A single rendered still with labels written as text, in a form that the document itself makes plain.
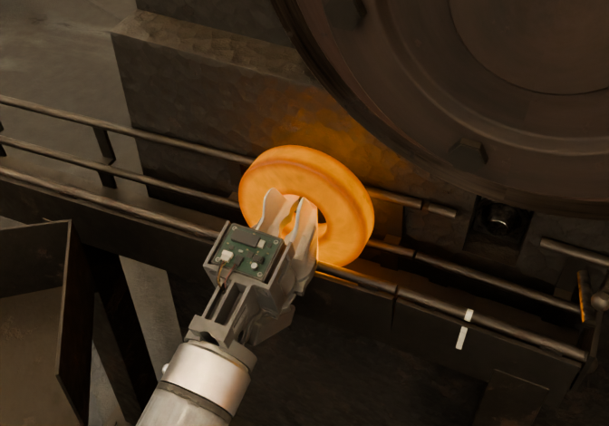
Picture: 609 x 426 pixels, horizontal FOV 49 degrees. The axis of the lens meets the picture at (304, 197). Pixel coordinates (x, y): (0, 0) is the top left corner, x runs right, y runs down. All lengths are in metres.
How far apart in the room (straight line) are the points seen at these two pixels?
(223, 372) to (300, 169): 0.22
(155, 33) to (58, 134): 1.35
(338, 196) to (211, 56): 0.21
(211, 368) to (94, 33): 2.06
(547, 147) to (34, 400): 0.61
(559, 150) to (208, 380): 0.35
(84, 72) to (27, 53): 0.25
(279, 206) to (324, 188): 0.06
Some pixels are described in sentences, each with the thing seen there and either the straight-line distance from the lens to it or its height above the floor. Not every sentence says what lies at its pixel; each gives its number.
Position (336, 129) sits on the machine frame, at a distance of 0.72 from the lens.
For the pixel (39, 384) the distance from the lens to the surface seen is 0.83.
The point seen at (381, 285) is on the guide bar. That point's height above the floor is 0.71.
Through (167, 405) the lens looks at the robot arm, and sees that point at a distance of 0.61.
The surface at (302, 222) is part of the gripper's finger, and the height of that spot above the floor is 0.78.
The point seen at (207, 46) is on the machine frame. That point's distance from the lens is 0.77.
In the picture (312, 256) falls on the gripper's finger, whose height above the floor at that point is 0.75.
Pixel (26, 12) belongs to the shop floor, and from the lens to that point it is 2.79.
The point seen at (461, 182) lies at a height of 0.89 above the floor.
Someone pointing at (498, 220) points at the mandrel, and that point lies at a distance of 0.76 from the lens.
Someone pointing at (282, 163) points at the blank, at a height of 0.81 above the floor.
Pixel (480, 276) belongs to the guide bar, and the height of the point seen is 0.70.
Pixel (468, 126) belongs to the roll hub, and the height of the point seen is 1.02.
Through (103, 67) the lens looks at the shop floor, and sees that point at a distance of 2.38.
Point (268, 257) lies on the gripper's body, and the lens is 0.63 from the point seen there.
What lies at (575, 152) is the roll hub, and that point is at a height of 1.02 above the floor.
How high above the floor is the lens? 1.28
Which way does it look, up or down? 45 degrees down
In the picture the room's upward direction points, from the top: straight up
